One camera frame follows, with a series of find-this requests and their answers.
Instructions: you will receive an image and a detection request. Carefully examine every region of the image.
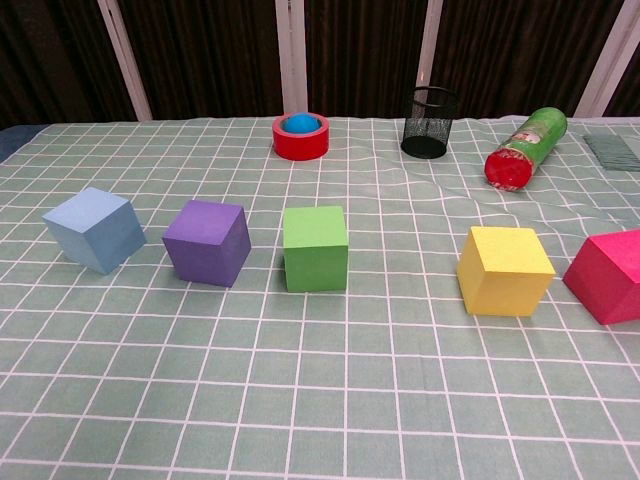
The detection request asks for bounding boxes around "pink foam cube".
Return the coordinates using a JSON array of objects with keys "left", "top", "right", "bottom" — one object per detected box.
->
[{"left": 562, "top": 230, "right": 640, "bottom": 326}]

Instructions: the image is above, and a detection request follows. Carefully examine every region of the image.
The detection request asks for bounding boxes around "black mesh pen holder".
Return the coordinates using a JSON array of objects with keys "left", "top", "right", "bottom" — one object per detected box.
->
[{"left": 400, "top": 86, "right": 460, "bottom": 160}]

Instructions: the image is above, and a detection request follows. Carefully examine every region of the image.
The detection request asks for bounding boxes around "yellow foam cube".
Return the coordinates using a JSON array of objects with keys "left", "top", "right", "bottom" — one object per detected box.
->
[{"left": 455, "top": 225, "right": 557, "bottom": 318}]

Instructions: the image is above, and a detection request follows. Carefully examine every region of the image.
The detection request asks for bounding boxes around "green foam cube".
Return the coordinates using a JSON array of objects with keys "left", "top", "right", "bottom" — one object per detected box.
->
[{"left": 282, "top": 205, "right": 349, "bottom": 293}]

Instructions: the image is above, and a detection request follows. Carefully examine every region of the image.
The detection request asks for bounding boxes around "light blue foam cube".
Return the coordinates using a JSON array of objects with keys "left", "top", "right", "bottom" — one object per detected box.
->
[{"left": 41, "top": 186, "right": 149, "bottom": 275}]

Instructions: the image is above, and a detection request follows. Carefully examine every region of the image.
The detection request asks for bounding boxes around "red tape roll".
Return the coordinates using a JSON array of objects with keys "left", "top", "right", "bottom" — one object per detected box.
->
[{"left": 271, "top": 112, "right": 330, "bottom": 162}]

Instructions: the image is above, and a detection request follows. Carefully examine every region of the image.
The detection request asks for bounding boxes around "green checkered tablecloth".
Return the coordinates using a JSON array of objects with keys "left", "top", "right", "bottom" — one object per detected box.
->
[{"left": 0, "top": 115, "right": 640, "bottom": 480}]

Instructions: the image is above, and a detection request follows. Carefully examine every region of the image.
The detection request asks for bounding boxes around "purple foam cube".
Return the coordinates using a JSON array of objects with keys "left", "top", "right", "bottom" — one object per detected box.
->
[{"left": 161, "top": 199, "right": 252, "bottom": 288}]

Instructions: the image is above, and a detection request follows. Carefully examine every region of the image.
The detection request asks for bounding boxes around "blue ball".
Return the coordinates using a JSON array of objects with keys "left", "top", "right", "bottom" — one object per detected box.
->
[{"left": 284, "top": 112, "right": 319, "bottom": 135}]

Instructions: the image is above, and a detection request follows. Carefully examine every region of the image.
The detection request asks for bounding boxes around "white frame post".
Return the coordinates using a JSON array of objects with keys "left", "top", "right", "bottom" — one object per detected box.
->
[
  {"left": 415, "top": 0, "right": 444, "bottom": 119},
  {"left": 274, "top": 0, "right": 309, "bottom": 117},
  {"left": 573, "top": 0, "right": 640, "bottom": 119},
  {"left": 96, "top": 0, "right": 153, "bottom": 122}
]

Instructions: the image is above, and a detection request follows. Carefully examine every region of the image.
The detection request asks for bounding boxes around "green chips can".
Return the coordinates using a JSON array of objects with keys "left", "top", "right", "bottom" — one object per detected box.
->
[{"left": 483, "top": 106, "right": 569, "bottom": 193}]

